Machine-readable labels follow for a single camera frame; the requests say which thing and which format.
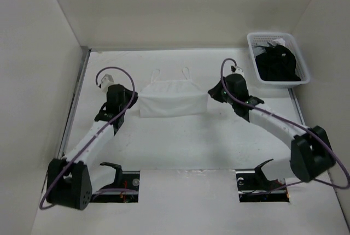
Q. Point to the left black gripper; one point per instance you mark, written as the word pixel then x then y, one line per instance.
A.
pixel 134 100

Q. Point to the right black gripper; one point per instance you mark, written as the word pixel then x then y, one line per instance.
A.
pixel 215 92

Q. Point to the white tank top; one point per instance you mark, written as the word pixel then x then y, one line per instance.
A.
pixel 172 98

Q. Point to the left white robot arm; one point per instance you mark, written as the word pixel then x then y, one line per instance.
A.
pixel 71 181

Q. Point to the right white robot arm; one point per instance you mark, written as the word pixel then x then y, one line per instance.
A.
pixel 308 157

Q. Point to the black tank top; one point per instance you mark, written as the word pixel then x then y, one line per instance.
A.
pixel 276 63

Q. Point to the white plastic basket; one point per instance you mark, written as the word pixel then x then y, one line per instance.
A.
pixel 256 39

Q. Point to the small white cloth in basket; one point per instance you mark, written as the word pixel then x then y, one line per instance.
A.
pixel 278 41

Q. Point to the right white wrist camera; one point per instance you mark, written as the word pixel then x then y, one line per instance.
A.
pixel 237 70

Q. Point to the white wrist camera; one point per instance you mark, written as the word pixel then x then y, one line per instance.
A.
pixel 106 82
pixel 237 70

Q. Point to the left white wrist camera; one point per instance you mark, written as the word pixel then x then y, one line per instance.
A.
pixel 106 82

